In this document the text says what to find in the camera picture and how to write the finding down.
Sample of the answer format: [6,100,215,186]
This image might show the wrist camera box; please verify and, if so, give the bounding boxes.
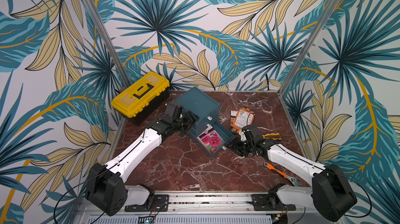
[164,101,183,119]
[239,124,263,142]

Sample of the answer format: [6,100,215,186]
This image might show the left aluminium corner post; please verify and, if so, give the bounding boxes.
[82,0,131,87]

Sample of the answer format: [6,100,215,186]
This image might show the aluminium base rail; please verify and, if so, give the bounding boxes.
[72,191,329,224]

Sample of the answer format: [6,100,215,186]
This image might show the teal top drawer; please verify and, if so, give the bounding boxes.
[190,105,220,124]

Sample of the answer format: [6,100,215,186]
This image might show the teal bottom drawer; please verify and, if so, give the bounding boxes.
[196,122,234,158]

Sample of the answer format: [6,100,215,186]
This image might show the yellow handled pliers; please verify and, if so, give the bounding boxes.
[263,133,281,140]

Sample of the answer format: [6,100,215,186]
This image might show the orange fruit seed bag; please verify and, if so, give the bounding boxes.
[230,108,255,133]

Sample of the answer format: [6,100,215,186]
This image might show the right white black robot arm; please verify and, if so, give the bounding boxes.
[228,137,357,222]

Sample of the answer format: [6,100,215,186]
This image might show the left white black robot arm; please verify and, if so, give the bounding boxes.
[85,111,199,216]

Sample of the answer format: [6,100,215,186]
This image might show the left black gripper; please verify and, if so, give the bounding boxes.
[173,110,200,136]

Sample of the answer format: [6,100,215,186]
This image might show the right aluminium corner post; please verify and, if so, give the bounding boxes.
[278,0,341,97]

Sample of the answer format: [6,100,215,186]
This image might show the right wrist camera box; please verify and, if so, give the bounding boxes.
[239,124,263,142]

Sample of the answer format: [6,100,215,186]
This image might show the yellow black toolbox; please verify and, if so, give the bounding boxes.
[111,72,170,126]

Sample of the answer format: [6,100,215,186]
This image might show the teal three-drawer cabinet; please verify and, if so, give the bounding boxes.
[175,87,220,145]

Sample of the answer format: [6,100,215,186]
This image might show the aluminium corner post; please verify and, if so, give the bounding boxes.
[278,0,341,97]
[82,0,131,87]

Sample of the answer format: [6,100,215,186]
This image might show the orange flower seed bag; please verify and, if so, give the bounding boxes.
[230,111,238,125]

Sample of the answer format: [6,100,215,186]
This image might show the teal drawer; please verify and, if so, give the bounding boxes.
[196,122,234,158]
[190,116,218,133]
[190,105,220,124]

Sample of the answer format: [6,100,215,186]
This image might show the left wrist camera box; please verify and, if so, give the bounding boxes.
[164,101,183,119]

